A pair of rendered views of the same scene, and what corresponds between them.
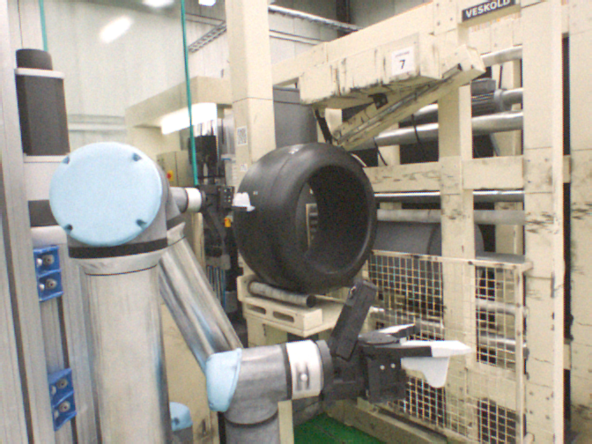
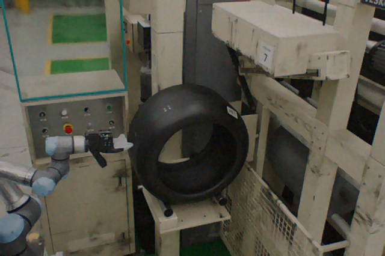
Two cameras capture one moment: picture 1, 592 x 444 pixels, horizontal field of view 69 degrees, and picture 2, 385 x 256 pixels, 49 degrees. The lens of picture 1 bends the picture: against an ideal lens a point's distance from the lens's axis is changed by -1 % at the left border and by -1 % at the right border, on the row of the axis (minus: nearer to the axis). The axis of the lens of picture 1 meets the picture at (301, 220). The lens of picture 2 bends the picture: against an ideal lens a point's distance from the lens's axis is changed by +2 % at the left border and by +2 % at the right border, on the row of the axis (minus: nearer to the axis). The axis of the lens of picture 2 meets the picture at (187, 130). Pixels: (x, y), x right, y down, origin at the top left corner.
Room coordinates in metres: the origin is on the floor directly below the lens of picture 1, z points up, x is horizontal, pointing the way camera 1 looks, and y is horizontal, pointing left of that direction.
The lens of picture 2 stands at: (0.05, -0.66, 2.16)
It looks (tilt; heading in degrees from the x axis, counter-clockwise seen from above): 28 degrees down; 22
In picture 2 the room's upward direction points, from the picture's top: 1 degrees clockwise
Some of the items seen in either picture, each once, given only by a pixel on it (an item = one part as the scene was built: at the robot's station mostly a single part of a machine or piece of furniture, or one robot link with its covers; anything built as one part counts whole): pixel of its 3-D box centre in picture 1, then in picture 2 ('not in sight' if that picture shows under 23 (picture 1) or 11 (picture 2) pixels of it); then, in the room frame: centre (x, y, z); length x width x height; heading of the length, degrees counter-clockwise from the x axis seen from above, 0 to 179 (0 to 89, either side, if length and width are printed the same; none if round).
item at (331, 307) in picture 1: (308, 311); (184, 202); (1.67, -0.01, 0.80); 0.37 x 0.36 x 0.02; 131
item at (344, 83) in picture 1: (371, 77); (264, 33); (1.77, -0.31, 1.71); 0.61 x 0.25 x 0.15; 41
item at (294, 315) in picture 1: (280, 310); (159, 202); (1.58, 0.10, 0.84); 0.36 x 0.09 x 0.06; 41
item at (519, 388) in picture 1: (407, 337); (258, 240); (1.72, -0.41, 0.65); 0.90 x 0.02 x 0.70; 41
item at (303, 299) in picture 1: (280, 293); (159, 192); (1.58, 0.09, 0.90); 0.35 x 0.05 x 0.05; 41
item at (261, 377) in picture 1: (247, 379); not in sight; (0.57, 0.08, 1.04); 0.11 x 0.08 x 0.09; 102
